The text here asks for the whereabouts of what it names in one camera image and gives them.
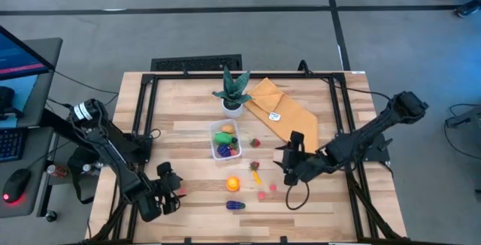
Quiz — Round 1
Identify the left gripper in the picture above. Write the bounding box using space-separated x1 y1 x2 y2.
150 161 187 216

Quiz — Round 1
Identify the purple toy eggplant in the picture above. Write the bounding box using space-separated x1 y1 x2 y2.
225 200 247 211

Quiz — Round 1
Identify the orange toy orange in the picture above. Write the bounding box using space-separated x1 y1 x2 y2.
225 176 241 192

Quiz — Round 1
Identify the black aluminium table frame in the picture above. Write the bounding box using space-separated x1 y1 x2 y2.
85 70 409 245

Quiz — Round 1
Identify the black keyboard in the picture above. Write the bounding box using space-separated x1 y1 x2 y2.
0 128 26 163

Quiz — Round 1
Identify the person's shoe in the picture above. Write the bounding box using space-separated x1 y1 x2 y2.
455 0 481 18

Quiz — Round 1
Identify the clear plastic tupperware container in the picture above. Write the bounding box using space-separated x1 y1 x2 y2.
209 119 243 162

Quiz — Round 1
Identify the white plant pot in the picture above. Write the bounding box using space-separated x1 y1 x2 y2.
221 98 244 119

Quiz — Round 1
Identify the grey desk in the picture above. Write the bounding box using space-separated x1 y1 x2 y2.
0 37 64 219

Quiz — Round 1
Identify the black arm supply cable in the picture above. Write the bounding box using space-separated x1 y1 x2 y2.
298 59 392 102

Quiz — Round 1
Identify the small capped bottle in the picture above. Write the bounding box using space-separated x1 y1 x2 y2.
81 162 105 175

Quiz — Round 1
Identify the computer monitor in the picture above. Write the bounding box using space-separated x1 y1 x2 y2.
0 25 56 83

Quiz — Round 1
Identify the black computer mouse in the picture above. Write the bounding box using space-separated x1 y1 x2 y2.
2 168 32 204

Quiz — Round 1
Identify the red soda can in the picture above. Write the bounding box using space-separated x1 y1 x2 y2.
45 164 70 180

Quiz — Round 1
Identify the orange cloth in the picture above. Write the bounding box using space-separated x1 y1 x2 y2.
244 77 319 154

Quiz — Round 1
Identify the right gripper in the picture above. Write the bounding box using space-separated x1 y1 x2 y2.
273 131 315 186

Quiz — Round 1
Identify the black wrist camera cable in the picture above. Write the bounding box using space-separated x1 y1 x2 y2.
284 180 311 211

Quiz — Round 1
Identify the green snake plant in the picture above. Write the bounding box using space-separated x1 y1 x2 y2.
212 66 253 107

